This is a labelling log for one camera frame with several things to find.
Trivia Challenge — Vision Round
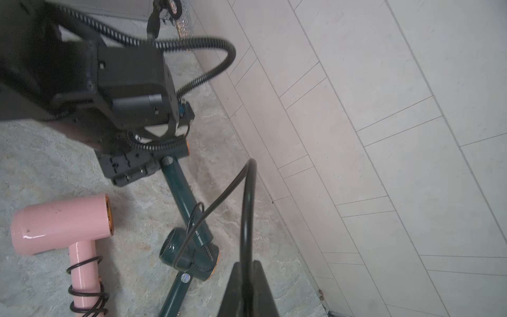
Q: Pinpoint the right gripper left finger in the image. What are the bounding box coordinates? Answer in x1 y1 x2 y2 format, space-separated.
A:
217 262 243 317

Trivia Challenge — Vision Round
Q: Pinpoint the green hair dryer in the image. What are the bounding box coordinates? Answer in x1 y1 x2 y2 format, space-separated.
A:
158 227 219 317
158 138 220 274

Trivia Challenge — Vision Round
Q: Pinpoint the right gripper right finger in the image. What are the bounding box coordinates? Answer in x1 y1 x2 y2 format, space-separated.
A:
253 260 279 317

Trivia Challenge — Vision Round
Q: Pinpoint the pink hair dryer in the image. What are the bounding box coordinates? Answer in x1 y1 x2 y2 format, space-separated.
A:
11 194 114 316

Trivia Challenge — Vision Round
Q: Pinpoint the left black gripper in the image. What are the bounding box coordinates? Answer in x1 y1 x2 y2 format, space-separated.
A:
59 114 190 187

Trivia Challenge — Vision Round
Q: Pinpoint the black microphone stand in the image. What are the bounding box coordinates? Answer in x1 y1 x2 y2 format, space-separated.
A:
147 0 183 40

